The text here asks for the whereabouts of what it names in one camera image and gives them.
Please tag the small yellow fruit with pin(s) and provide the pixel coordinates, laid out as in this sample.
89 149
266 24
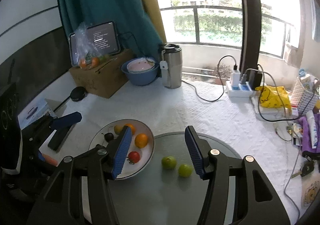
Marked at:
118 129

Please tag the steel thermos jug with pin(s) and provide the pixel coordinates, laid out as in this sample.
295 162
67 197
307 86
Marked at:
172 70

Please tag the tablet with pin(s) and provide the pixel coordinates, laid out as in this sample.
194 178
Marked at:
105 37

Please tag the white plate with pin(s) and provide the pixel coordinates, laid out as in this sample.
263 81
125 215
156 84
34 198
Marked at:
147 155

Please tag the white tube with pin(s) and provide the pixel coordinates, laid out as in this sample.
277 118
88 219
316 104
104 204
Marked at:
313 130

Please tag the white woven basket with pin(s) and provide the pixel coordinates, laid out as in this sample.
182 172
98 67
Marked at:
303 97

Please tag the tangerine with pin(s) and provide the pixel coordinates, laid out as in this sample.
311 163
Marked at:
83 63
95 61

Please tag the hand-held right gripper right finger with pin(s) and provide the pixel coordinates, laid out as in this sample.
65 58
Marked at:
195 150

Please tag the orange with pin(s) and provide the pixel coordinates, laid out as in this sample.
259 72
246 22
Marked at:
141 140
133 129

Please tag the dark cherry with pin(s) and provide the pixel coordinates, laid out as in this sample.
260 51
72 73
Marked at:
109 137

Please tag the balcony railing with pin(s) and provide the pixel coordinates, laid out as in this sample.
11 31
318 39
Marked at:
195 25

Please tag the pink plate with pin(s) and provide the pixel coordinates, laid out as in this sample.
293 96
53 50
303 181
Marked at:
140 66

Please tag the person's left hand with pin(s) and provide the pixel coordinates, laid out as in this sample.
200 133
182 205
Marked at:
50 160

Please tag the black charger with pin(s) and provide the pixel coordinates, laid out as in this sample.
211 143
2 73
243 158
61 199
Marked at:
255 80

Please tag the yellow curtain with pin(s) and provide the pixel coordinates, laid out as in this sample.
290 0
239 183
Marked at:
152 3

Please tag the grey round plate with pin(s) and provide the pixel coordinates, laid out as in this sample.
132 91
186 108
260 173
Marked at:
160 190

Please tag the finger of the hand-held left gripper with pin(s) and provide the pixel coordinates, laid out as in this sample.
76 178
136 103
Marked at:
67 118
41 157

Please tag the dark door frame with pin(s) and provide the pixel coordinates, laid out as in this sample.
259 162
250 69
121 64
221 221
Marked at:
250 15

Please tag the white charger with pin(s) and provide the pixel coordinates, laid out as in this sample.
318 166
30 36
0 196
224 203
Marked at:
235 76

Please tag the black phone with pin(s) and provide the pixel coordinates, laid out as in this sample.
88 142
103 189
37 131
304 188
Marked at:
58 140

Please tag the white power strip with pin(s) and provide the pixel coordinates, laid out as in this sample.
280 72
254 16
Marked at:
237 92

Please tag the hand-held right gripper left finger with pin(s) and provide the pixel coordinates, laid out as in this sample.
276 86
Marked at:
122 150

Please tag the yellow plastic bag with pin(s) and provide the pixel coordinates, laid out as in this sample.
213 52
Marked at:
272 97

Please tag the green lime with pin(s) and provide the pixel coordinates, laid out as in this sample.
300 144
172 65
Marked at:
169 162
185 170

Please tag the printed card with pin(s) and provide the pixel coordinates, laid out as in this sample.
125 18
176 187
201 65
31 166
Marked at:
309 193

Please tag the blue bowl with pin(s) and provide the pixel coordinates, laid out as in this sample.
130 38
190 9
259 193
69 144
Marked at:
140 77

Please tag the purple cloth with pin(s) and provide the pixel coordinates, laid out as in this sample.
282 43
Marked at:
303 140

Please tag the black car key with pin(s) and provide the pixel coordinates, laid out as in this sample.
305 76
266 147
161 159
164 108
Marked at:
308 168

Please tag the clear plastic bag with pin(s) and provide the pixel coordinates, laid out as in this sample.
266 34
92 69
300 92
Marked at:
82 45

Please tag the small carton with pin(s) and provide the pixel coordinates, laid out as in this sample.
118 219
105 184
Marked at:
305 77

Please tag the red tomato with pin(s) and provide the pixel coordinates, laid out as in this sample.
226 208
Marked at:
134 157

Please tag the cardboard box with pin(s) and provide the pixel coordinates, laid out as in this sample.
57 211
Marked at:
102 82

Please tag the light blue box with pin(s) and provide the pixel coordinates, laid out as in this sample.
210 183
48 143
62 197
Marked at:
30 112

